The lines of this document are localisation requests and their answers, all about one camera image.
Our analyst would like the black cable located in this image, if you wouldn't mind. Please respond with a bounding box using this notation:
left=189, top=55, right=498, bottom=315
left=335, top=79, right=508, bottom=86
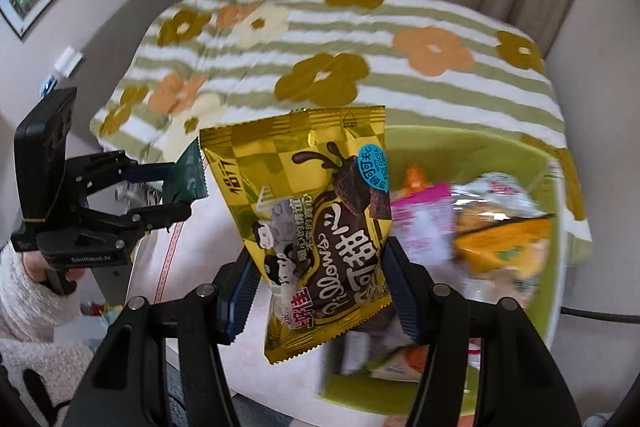
left=560, top=306, right=640, bottom=324

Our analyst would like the person's left hand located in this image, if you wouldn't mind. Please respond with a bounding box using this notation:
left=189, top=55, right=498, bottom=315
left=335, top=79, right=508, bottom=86
left=20, top=252, right=87, bottom=293

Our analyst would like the orange yellow snack bag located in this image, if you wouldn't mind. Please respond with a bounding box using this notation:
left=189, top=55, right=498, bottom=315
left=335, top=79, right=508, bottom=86
left=452, top=214, right=556, bottom=280

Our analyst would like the person's left forearm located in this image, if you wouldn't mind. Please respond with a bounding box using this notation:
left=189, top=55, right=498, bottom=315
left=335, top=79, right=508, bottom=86
left=0, top=239, right=83, bottom=343

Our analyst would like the green storage bin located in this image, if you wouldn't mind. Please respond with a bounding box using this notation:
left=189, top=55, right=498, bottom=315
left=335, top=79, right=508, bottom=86
left=320, top=124, right=568, bottom=418

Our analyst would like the pink snack packet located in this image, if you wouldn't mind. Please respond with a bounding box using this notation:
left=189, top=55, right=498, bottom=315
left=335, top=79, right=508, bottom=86
left=390, top=182, right=458, bottom=268

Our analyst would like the white orange packet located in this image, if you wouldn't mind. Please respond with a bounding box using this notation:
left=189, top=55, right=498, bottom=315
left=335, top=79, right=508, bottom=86
left=370, top=342, right=431, bottom=383

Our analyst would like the white wall holder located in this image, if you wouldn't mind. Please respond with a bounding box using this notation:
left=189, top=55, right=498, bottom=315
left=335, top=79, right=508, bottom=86
left=52, top=47, right=83, bottom=75

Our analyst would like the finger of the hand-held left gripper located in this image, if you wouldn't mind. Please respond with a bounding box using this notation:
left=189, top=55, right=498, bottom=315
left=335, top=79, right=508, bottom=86
left=117, top=202, right=193, bottom=235
left=72, top=150, right=177, bottom=196

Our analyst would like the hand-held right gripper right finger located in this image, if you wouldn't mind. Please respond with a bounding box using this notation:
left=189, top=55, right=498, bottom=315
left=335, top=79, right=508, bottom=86
left=382, top=237, right=583, bottom=427

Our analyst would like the small orange packet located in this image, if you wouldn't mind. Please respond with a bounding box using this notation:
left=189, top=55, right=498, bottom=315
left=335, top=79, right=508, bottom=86
left=404, top=164, right=430, bottom=194

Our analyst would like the dark green snack packet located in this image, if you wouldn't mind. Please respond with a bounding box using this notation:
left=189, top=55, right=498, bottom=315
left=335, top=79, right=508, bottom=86
left=164, top=141, right=210, bottom=202

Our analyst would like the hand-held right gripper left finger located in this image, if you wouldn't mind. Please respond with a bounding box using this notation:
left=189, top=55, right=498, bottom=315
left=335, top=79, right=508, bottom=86
left=62, top=252, right=261, bottom=427

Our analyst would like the floral striped blanket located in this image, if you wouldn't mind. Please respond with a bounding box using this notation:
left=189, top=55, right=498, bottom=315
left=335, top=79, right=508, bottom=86
left=90, top=0, right=593, bottom=258

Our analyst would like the gold chocolate snack bag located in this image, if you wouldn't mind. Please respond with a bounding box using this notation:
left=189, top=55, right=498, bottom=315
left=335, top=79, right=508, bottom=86
left=199, top=105, right=396, bottom=366

